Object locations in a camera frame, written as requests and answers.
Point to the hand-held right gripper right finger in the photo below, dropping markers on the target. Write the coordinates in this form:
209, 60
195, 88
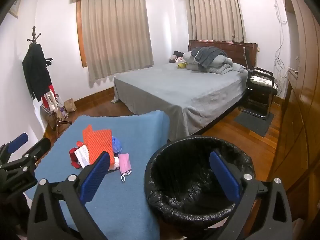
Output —
225, 175

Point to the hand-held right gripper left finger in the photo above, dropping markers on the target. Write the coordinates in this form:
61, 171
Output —
96, 177

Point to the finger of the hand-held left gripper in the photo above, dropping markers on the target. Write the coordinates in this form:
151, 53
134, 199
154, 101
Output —
17, 140
40, 148

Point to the white paper sheet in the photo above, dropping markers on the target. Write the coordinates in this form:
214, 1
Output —
82, 155

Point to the pink face mask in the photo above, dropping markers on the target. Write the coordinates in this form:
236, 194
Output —
124, 163

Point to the red plastic bag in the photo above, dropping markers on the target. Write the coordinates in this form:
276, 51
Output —
79, 144

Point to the blue plastic bag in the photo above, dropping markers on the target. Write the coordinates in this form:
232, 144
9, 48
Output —
117, 143

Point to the black lined waste bin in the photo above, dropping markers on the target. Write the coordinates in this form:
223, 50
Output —
180, 180

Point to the cardboard box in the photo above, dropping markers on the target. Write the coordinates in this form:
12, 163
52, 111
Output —
53, 123

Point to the navy checked bag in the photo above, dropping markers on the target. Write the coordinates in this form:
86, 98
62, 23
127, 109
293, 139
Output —
45, 111

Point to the blue table cloth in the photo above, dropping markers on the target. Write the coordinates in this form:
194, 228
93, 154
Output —
125, 205

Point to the red garment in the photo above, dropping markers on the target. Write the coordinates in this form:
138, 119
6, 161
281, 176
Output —
46, 101

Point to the cream cloth bag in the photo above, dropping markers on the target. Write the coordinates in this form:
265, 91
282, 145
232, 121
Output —
53, 102

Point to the brown paper bag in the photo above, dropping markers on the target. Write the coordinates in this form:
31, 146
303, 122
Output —
70, 105

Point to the grey floor mat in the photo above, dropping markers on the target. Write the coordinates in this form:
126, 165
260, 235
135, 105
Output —
255, 123

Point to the black jacket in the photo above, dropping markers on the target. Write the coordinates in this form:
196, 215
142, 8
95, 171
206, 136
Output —
36, 70

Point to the bed with grey sheet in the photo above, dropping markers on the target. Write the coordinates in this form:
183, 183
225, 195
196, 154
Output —
175, 90

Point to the wooden wardrobe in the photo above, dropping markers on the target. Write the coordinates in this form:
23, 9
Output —
300, 105

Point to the wooden coat rack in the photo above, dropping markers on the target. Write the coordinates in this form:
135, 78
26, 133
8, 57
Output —
33, 33

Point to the grey folded duvet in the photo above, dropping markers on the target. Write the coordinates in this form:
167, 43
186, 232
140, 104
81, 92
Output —
220, 66

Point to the yellow plush toy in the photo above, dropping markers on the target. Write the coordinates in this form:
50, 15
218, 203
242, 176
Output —
181, 65

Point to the dark grey garment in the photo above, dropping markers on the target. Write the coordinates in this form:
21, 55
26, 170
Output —
210, 53

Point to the dark wooden headboard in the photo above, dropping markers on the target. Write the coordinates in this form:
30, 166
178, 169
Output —
237, 52

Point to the pink soft toy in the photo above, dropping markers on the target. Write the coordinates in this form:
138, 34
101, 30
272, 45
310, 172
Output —
177, 59

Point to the black pillow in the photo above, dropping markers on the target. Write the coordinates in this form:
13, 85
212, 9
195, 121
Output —
178, 53

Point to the wide beige curtain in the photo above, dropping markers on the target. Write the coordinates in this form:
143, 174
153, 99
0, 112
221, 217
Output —
117, 35

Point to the narrow beige curtain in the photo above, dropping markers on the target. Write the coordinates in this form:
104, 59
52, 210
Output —
215, 15

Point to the black metal frame chair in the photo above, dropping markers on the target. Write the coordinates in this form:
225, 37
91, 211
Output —
260, 87

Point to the wooden window frame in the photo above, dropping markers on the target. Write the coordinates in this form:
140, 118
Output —
81, 35

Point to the framed wall picture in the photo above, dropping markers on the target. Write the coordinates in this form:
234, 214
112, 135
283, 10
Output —
15, 11

